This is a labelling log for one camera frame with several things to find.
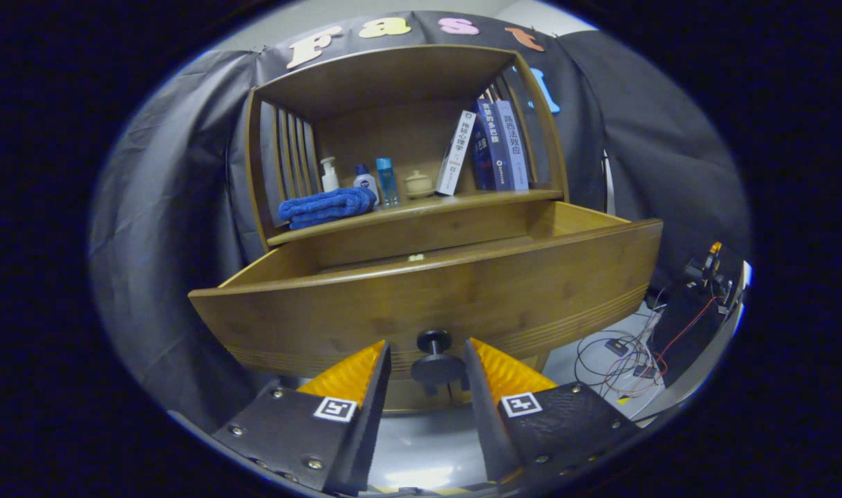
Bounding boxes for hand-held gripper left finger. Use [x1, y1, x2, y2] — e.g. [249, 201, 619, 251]
[210, 340, 393, 496]

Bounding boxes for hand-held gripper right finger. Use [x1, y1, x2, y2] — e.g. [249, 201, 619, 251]
[462, 338, 643, 485]

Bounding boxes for black drawer knob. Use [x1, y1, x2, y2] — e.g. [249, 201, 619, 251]
[411, 329, 467, 387]

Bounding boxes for wooden countertop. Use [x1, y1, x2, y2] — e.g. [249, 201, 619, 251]
[268, 189, 563, 246]

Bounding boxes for wooden cabinet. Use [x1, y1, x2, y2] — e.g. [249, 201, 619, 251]
[225, 45, 570, 414]

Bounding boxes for blue folded towel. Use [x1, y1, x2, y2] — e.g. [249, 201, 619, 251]
[277, 187, 378, 230]

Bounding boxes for dark side table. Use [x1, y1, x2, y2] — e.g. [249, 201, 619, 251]
[649, 259, 750, 423]

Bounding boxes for white bottle with blue cap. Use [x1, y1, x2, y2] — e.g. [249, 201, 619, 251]
[353, 164, 380, 205]

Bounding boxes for cream lidded teacup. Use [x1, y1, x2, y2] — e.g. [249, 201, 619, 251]
[404, 170, 436, 200]

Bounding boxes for clear blue bottle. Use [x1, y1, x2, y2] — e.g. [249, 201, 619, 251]
[375, 158, 399, 207]

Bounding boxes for white book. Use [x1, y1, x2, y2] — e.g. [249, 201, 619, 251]
[435, 111, 477, 196]

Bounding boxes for dark blue book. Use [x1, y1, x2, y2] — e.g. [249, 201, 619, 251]
[469, 98, 513, 192]

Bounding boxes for light blue book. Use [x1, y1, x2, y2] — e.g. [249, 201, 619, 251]
[494, 100, 530, 191]

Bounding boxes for tangled floor cables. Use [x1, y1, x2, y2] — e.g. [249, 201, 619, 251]
[574, 290, 719, 402]

